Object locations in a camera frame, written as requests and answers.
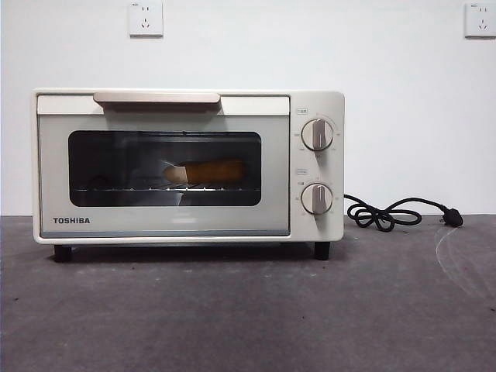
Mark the yellow corn cob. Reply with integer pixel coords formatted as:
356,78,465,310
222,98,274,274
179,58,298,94
162,157,247,184

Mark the oven door with glass window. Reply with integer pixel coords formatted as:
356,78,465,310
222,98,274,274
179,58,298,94
36,91,291,237

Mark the beige oven dial knob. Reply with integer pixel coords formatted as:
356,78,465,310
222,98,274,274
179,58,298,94
301,119,334,152
301,183,334,216

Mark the cream Toshiba toaster oven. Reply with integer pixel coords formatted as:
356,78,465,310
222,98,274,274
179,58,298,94
31,88,345,261

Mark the metal wire oven rack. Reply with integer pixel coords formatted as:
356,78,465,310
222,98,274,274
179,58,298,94
73,185,260,194

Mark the white wall socket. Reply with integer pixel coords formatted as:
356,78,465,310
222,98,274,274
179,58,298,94
129,0,164,39
464,2,496,39

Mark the black power cable with plug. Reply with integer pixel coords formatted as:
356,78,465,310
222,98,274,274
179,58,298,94
343,193,465,233

